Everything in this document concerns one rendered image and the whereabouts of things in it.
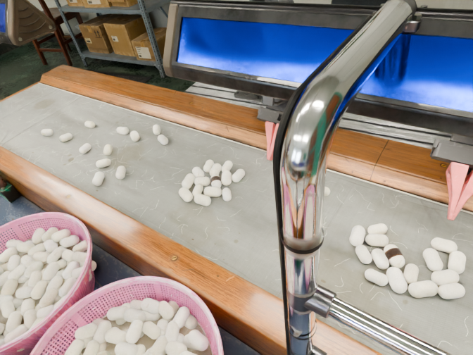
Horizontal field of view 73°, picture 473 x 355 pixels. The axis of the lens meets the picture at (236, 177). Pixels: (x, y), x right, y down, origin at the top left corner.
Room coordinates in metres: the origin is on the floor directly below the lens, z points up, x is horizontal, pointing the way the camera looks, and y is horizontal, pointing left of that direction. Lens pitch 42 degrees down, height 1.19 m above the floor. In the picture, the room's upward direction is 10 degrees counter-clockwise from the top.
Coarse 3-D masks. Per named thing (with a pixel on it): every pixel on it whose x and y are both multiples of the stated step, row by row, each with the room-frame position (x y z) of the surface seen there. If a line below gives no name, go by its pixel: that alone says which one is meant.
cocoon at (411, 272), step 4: (408, 264) 0.23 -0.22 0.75; (412, 264) 0.23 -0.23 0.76; (408, 268) 0.23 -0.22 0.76; (412, 268) 0.22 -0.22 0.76; (416, 268) 0.22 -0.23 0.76; (404, 272) 0.23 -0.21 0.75; (408, 272) 0.22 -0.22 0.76; (412, 272) 0.22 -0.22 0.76; (416, 272) 0.22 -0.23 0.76; (404, 276) 0.22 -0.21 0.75; (408, 276) 0.22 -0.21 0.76; (412, 276) 0.21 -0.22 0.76; (416, 276) 0.21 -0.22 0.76; (408, 280) 0.21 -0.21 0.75; (412, 280) 0.21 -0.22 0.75; (416, 280) 0.21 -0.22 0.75
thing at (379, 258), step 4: (372, 252) 0.26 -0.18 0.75; (376, 252) 0.26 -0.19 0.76; (380, 252) 0.26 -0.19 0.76; (372, 256) 0.26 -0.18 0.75; (376, 256) 0.25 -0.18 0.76; (380, 256) 0.25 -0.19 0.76; (384, 256) 0.25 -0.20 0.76; (376, 260) 0.25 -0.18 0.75; (380, 260) 0.25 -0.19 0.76; (384, 260) 0.25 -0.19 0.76; (388, 260) 0.25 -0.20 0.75; (376, 264) 0.25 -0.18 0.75; (380, 264) 0.24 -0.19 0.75; (384, 264) 0.24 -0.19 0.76; (388, 264) 0.24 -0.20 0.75; (380, 268) 0.24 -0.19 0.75; (384, 268) 0.24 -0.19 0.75
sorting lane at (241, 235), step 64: (0, 128) 0.92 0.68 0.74; (64, 128) 0.84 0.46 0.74; (128, 128) 0.78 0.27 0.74; (128, 192) 0.52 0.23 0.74; (256, 192) 0.45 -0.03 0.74; (384, 192) 0.39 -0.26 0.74; (256, 256) 0.30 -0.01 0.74; (320, 256) 0.28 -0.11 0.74; (448, 256) 0.24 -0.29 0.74; (384, 320) 0.17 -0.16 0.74; (448, 320) 0.16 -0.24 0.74
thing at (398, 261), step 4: (388, 244) 0.27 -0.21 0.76; (392, 244) 0.27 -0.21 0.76; (384, 248) 0.27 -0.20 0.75; (388, 248) 0.26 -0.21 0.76; (384, 252) 0.26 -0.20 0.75; (396, 256) 0.25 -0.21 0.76; (400, 256) 0.24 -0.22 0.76; (392, 260) 0.24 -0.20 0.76; (396, 260) 0.24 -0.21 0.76; (400, 260) 0.24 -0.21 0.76; (404, 260) 0.24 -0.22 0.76; (392, 264) 0.24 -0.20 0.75; (396, 264) 0.24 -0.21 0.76; (400, 264) 0.24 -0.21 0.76; (404, 264) 0.24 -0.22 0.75
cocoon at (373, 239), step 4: (368, 236) 0.29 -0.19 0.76; (372, 236) 0.29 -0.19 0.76; (376, 236) 0.29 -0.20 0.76; (380, 236) 0.29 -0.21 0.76; (384, 236) 0.29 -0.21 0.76; (368, 240) 0.29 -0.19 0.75; (372, 240) 0.28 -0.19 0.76; (376, 240) 0.28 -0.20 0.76; (380, 240) 0.28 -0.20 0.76; (384, 240) 0.28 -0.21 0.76; (388, 240) 0.28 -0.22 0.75; (372, 244) 0.28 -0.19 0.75; (376, 244) 0.28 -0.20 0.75; (380, 244) 0.28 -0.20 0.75; (384, 244) 0.28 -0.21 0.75
